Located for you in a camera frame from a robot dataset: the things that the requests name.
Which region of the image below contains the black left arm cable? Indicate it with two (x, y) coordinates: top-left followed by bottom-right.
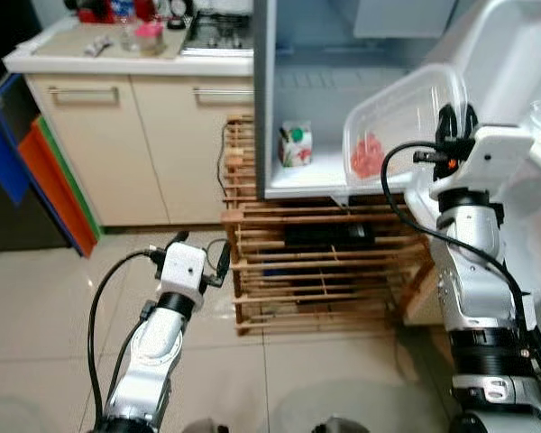
(87, 248), (168, 425)

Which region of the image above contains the mini fridge door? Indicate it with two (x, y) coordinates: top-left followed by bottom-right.
(406, 0), (541, 362)

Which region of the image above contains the wooden wine rack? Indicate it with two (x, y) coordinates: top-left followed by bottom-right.
(218, 113), (443, 336)

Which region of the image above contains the white squeeze tube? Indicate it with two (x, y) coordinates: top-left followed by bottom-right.
(83, 36), (114, 57)

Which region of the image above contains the orange plastic board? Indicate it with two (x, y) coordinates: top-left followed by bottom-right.
(16, 115), (98, 258)

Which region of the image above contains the grey right robot leg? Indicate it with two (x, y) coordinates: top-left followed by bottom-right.
(311, 415), (371, 433)

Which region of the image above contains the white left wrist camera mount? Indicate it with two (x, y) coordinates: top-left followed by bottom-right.
(155, 242), (210, 299)

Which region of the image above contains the small drink carton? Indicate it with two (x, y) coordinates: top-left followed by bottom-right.
(278, 120), (314, 168)

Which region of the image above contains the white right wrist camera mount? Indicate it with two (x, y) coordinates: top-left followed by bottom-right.
(430, 124), (535, 195)

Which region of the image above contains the small container pink lid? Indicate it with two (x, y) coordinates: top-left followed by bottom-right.
(131, 23), (165, 55)

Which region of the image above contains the red coffee machine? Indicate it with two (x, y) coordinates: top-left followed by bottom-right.
(68, 0), (159, 23)

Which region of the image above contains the metal cabinet handle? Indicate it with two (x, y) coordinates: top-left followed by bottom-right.
(47, 86), (118, 105)
(194, 86), (253, 103)

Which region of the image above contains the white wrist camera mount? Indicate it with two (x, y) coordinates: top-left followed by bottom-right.
(430, 124), (535, 195)
(155, 242), (210, 299)

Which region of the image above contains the clear plastic food container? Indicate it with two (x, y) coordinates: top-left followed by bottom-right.
(343, 63), (470, 192)

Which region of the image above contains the black flat device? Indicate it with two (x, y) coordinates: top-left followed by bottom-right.
(284, 221), (375, 252)

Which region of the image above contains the clear water bottle blue label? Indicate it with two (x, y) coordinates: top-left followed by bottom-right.
(108, 0), (141, 51)

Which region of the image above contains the green plastic board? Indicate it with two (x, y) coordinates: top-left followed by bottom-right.
(32, 113), (105, 240)

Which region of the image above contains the cream kitchen cabinet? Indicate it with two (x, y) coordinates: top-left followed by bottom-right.
(2, 9), (253, 226)

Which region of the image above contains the round kitchen timer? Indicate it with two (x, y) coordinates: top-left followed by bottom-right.
(167, 0), (192, 30)

